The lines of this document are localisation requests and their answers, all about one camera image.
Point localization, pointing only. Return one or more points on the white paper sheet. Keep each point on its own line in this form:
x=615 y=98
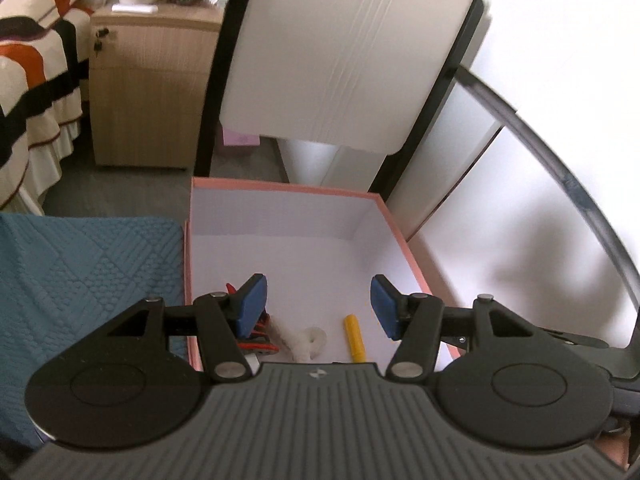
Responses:
x=132 y=7

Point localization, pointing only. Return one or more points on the wooden nightstand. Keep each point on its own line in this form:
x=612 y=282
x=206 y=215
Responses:
x=150 y=100

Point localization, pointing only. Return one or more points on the striped bed blanket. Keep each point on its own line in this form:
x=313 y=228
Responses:
x=30 y=85

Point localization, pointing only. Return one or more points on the white folding chair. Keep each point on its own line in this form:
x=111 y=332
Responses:
x=340 y=60

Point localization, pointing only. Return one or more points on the black curved metal tube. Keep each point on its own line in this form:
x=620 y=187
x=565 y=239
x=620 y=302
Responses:
x=575 y=180

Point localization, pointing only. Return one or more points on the red and black tool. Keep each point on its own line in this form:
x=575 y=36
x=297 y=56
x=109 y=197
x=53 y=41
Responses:
x=260 y=345

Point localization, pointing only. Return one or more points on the yellow screwdriver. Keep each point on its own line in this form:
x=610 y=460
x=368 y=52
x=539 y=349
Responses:
x=354 y=337

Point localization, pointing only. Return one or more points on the pink cardboard box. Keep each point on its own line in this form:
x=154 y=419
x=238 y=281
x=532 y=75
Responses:
x=280 y=260

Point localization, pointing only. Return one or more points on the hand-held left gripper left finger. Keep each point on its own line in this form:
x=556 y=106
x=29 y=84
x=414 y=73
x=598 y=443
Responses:
x=252 y=305

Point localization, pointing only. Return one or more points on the blue quilted chair cover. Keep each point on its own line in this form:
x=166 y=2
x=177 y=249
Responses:
x=90 y=270

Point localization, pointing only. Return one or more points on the white plastic hook piece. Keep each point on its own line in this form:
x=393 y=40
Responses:
x=312 y=342

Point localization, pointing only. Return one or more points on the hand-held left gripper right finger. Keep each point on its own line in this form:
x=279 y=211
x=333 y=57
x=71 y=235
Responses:
x=382 y=307

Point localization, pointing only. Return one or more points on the pink paper bag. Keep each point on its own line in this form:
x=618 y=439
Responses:
x=240 y=137

